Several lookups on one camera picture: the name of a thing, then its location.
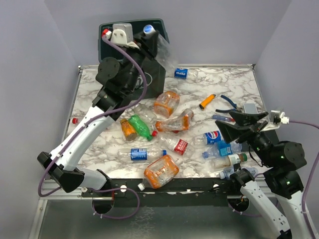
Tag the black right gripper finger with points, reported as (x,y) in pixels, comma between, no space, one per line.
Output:
(231,132)
(243,119)

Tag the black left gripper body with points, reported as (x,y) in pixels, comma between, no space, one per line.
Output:
(142,47)

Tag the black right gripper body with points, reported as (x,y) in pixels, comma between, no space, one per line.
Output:
(257,140)

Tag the large clear plastic bottle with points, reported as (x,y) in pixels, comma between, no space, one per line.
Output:
(165,55)

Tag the orange label crushed bottle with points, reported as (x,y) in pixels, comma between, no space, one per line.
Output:
(180,123)

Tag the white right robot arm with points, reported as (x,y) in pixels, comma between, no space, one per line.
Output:
(283,160)

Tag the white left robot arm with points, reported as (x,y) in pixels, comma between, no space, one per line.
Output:
(123,85)

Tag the dark green trash bin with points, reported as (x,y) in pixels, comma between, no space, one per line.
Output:
(154,72)

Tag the black flat box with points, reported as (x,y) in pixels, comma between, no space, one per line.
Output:
(271,134)

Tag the grey white power bank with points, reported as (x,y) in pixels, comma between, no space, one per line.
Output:
(250,108)

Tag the crushed Pepsi bottle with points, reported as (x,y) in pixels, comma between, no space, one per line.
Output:
(208,138)

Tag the light blue label bottle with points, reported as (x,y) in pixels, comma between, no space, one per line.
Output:
(222,149)

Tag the green cap milk tea bottle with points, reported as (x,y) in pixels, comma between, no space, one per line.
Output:
(229,160)

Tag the yellow utility knife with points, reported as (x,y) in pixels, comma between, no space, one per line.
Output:
(205,102)

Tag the small clear blue cap bottle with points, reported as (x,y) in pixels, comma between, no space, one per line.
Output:
(226,172)

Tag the far Pepsi label bottle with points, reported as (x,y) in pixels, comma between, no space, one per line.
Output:
(183,73)

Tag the red label clear bottle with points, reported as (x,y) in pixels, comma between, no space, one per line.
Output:
(178,146)

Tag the large orange juice bottle far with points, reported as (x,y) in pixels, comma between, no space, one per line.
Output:
(166,103)

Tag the large orange juice bottle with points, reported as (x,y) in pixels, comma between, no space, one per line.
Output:
(159,173)
(166,103)

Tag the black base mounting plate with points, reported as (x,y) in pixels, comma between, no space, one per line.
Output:
(183,192)

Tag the green plastic bottle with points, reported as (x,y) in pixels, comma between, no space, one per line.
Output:
(140,126)

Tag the large orange juice bottle near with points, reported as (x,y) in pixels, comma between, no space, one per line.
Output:
(159,173)

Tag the small orange tea bottle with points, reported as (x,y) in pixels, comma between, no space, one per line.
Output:
(128,131)

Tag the blue label bottle near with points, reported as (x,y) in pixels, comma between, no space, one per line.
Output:
(141,154)

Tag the blue handled pliers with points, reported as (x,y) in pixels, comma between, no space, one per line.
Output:
(234,107)

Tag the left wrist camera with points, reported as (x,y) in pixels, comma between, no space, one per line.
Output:
(121,35)

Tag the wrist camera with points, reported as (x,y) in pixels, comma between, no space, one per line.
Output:
(121,35)
(277,118)

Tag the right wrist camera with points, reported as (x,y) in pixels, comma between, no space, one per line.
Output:
(277,118)

